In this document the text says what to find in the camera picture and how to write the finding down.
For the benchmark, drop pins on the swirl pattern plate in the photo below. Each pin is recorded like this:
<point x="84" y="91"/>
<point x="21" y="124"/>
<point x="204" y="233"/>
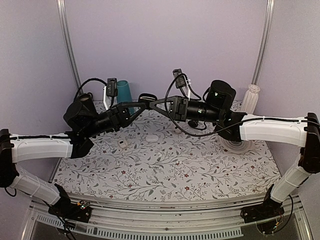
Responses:
<point x="237" y="147"/>

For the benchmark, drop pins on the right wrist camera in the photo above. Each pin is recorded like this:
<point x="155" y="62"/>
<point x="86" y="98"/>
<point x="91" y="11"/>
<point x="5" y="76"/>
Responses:
<point x="182" y="83"/>

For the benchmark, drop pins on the dark brown tumbler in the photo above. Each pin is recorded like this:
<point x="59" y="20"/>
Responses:
<point x="89" y="104"/>

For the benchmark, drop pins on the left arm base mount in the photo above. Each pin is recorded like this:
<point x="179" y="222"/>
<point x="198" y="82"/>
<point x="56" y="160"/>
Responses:
<point x="71" y="211"/>

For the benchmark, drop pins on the floral table mat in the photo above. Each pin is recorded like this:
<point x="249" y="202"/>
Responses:
<point x="177" y="167"/>

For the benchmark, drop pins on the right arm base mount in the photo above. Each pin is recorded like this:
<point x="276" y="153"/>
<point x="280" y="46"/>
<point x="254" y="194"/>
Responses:
<point x="267" y="209"/>

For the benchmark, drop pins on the white case with black window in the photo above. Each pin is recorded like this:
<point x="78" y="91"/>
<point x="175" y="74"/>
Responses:
<point x="122" y="143"/>

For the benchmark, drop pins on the flat white earbud case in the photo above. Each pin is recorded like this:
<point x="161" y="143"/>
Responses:
<point x="151" y="138"/>

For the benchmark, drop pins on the right metal frame post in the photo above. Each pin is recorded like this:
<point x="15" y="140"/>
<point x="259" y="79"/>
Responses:
<point x="264" y="40"/>

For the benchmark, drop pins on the grey mug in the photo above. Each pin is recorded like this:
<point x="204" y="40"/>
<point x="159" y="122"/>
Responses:
<point x="84" y="96"/>

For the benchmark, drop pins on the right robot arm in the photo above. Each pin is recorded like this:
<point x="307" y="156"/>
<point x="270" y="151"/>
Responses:
<point x="303" y="132"/>

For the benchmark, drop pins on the small black earbud case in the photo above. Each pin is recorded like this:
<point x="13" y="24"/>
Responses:
<point x="193" y="123"/>

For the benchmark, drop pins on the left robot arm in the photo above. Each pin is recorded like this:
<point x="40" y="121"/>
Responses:
<point x="85" y="123"/>

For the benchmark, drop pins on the metal frame post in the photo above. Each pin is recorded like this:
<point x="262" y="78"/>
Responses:
<point x="264" y="40"/>
<point x="62" y="14"/>

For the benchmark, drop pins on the aluminium front rail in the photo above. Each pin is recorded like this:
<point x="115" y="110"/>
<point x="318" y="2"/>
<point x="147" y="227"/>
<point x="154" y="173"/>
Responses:
<point x="218" y="219"/>

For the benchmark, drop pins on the left metal frame post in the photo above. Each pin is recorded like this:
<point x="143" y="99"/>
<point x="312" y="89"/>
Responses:
<point x="62" y="14"/>

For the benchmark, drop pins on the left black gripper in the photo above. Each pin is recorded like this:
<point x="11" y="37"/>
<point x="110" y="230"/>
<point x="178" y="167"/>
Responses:
<point x="120" y="116"/>

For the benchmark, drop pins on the white ribbed vase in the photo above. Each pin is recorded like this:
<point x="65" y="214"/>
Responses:
<point x="250" y="99"/>

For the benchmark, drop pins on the teal cup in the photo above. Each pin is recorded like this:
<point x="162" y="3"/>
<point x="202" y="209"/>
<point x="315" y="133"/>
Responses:
<point x="124" y="92"/>

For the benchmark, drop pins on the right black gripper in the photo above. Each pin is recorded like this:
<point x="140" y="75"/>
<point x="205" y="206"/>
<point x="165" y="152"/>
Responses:
<point x="178" y="107"/>

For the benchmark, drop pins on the black earbud charging case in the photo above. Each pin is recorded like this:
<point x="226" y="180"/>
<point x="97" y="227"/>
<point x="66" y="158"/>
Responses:
<point x="147" y="98"/>

